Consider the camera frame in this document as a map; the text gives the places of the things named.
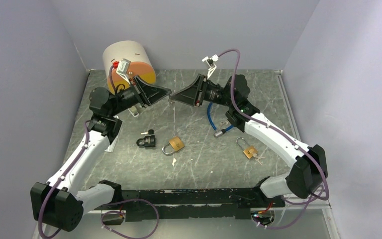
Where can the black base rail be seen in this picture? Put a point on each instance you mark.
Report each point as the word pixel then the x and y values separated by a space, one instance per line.
pixel 239 203

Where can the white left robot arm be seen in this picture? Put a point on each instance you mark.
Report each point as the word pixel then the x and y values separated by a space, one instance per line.
pixel 59 202

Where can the blue cable lock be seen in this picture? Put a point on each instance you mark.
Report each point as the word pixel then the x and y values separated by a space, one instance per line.
pixel 221 129

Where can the long shackle brass padlock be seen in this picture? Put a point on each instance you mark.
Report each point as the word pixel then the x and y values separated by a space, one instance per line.
pixel 248 150

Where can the black padlock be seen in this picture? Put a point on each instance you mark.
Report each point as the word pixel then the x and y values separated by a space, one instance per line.
pixel 146 142

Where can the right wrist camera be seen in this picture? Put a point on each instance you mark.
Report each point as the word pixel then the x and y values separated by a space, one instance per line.
pixel 211 64

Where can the black head key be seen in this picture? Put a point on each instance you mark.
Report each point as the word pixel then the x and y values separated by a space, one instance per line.
pixel 148 132

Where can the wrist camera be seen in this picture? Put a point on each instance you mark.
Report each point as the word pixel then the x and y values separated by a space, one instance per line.
pixel 211 64
pixel 121 68

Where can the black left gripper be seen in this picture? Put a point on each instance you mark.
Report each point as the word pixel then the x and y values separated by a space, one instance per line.
pixel 154 93

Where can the beige cylinder drawer box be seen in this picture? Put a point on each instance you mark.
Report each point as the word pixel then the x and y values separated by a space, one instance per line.
pixel 140 64

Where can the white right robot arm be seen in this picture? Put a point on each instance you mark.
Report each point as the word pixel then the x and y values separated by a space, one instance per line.
pixel 307 164

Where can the plastic packaging card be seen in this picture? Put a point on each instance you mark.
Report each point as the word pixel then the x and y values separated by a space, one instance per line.
pixel 113 142

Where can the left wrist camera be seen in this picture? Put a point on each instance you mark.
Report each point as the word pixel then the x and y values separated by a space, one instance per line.
pixel 121 68

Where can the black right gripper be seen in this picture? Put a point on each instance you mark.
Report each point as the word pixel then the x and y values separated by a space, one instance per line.
pixel 192 95

